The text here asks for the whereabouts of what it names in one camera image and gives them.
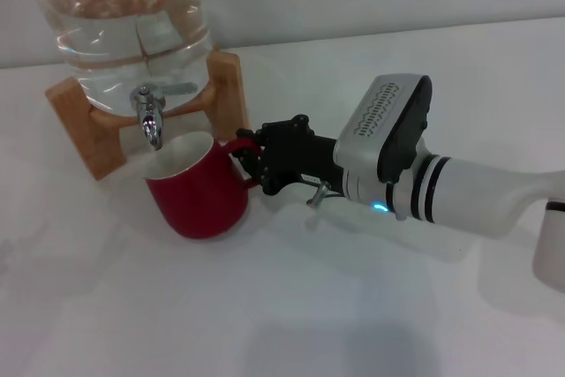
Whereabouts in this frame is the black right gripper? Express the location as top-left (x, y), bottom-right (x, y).
top-left (232, 114), bottom-right (344, 197)

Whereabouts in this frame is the red ceramic cup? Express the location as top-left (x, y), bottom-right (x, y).
top-left (143, 131), bottom-right (266, 242)

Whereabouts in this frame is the chrome metal faucet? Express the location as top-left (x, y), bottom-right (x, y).
top-left (129, 80), bottom-right (199, 152)

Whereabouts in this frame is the light wooden dispenser stand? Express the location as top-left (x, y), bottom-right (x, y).
top-left (43, 48), bottom-right (251, 182)

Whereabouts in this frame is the clear glass water dispenser jar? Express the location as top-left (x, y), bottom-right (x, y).
top-left (37, 0), bottom-right (213, 117)

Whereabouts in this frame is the grey cable with metal connector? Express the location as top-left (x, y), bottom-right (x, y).
top-left (306, 181), bottom-right (350, 211)

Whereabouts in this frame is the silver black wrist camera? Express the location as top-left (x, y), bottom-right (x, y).
top-left (331, 72), bottom-right (434, 185)

